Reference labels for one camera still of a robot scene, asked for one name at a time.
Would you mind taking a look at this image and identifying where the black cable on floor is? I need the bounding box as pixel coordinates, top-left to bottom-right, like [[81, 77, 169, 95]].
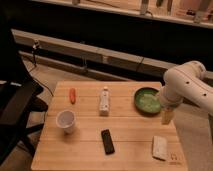
[[30, 39, 55, 98]]

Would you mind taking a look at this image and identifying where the black remote control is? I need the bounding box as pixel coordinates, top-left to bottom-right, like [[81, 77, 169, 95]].
[[101, 129, 115, 155]]

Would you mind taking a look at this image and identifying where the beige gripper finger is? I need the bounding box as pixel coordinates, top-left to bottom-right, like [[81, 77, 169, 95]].
[[161, 108, 174, 125]]

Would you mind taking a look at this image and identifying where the white sponge block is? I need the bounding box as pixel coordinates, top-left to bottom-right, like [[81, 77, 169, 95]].
[[152, 136, 167, 161]]

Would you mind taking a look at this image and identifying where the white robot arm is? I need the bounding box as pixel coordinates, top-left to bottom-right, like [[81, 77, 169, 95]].
[[157, 61, 213, 125]]

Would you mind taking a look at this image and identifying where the black office chair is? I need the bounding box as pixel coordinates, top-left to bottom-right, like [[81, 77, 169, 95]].
[[0, 19, 48, 166]]

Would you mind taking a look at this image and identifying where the green bowl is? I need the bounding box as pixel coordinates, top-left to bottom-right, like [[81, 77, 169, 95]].
[[134, 87, 161, 115]]

